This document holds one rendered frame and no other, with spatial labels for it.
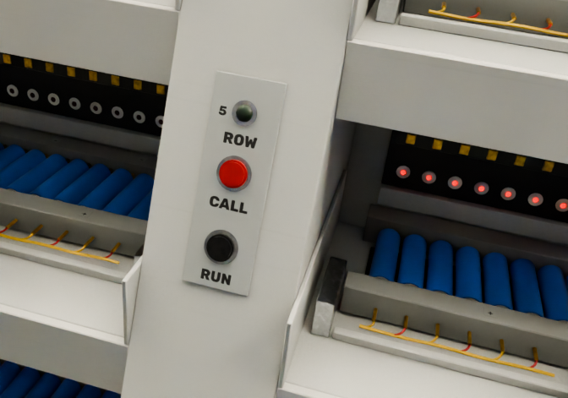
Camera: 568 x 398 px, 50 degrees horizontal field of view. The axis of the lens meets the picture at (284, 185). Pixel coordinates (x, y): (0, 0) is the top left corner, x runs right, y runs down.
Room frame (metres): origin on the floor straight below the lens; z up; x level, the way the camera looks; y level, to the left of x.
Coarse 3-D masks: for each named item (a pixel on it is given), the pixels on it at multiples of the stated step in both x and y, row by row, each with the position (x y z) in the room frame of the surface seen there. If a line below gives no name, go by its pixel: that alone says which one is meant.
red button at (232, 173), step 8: (232, 160) 0.33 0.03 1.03; (224, 168) 0.33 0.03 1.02; (232, 168) 0.33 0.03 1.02; (240, 168) 0.33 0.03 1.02; (224, 176) 0.33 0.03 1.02; (232, 176) 0.33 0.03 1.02; (240, 176) 0.33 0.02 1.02; (224, 184) 0.33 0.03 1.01; (232, 184) 0.33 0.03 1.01; (240, 184) 0.33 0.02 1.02
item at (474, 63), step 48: (384, 0) 0.37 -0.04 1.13; (432, 0) 0.39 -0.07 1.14; (480, 0) 0.38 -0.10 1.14; (528, 0) 0.37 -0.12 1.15; (384, 48) 0.32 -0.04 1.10; (432, 48) 0.33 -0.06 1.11; (480, 48) 0.34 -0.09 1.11; (528, 48) 0.35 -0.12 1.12; (384, 96) 0.33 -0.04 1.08; (432, 96) 0.33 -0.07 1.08; (480, 96) 0.32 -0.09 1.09; (528, 96) 0.31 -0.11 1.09; (480, 144) 0.33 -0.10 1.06; (528, 144) 0.32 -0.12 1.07
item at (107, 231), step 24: (0, 192) 0.44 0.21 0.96; (0, 216) 0.43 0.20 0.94; (24, 216) 0.43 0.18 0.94; (48, 216) 0.42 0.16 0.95; (72, 216) 0.42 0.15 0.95; (96, 216) 0.42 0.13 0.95; (120, 216) 0.43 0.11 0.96; (24, 240) 0.41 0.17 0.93; (72, 240) 0.43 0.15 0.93; (96, 240) 0.42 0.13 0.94; (120, 240) 0.42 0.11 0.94; (144, 240) 0.41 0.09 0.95
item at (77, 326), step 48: (144, 144) 0.52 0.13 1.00; (0, 240) 0.42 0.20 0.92; (48, 240) 0.43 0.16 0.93; (0, 288) 0.38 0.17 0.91; (48, 288) 0.38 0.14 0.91; (96, 288) 0.39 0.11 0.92; (0, 336) 0.37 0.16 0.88; (48, 336) 0.35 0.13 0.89; (96, 336) 0.35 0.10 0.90; (96, 384) 0.36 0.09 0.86
